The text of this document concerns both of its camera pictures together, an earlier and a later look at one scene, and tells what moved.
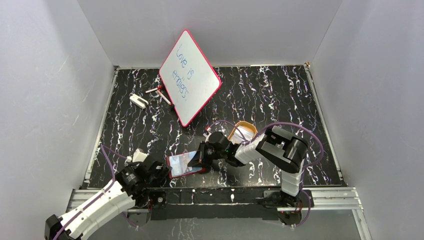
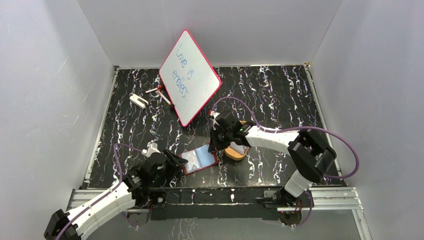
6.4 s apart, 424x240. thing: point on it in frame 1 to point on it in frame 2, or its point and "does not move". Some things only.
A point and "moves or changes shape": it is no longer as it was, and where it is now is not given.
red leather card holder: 179,163 moves or changes shape
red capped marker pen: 159,87 does not move
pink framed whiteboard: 188,78 does not move
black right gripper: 200,160 to 214,145
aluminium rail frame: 345,197 does not move
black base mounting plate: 210,203 does not move
